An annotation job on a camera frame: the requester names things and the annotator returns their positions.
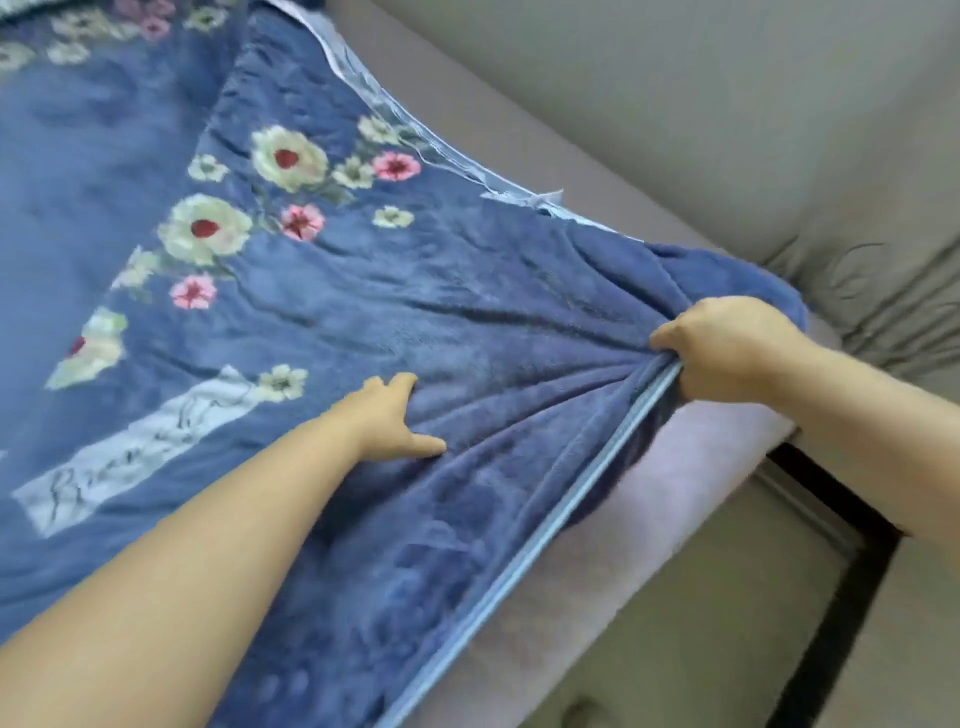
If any blue floral fleece blanket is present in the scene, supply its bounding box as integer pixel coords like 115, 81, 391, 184
0, 0, 810, 728

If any person's left hand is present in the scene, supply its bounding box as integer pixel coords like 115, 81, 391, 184
327, 372, 448, 464

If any person's right hand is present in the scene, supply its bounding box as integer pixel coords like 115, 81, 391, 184
648, 295, 811, 405

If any person's left forearm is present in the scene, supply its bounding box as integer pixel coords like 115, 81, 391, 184
0, 408, 363, 728

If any grey fabric sofa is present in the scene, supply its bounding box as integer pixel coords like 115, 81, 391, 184
322, 0, 960, 728

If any person's right forearm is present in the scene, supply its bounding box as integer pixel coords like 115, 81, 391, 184
772, 336, 960, 556

